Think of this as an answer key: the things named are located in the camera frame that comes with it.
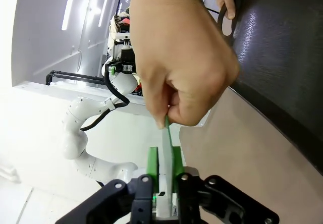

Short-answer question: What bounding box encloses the black loop strap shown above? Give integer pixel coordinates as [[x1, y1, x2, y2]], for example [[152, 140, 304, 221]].
[[217, 6, 237, 37]]

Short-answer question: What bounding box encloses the beige and red clutter bundle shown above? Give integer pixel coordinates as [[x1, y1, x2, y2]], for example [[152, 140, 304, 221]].
[[110, 7, 132, 42]]

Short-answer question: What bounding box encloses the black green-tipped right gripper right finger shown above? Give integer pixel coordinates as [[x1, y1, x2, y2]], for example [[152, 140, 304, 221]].
[[172, 146, 280, 224]]

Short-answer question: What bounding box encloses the person right hand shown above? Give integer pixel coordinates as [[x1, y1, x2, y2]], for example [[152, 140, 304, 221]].
[[130, 0, 240, 130]]

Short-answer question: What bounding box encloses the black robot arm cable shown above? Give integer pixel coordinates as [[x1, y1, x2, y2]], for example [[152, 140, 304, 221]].
[[80, 67, 131, 132]]

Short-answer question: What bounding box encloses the long ceiling light strip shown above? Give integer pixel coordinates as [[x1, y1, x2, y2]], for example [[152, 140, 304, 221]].
[[97, 0, 111, 28], [61, 0, 79, 31]]

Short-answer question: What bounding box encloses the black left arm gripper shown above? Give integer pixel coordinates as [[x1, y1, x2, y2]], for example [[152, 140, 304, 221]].
[[120, 47, 136, 74]]

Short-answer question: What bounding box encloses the black tube frame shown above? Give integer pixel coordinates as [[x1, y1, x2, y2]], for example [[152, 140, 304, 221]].
[[46, 70, 105, 85]]

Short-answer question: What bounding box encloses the green PCB board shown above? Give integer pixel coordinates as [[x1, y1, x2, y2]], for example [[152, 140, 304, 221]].
[[160, 115, 178, 209]]

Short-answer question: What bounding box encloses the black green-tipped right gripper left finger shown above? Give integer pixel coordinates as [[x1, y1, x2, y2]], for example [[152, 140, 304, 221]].
[[55, 147, 159, 224]]

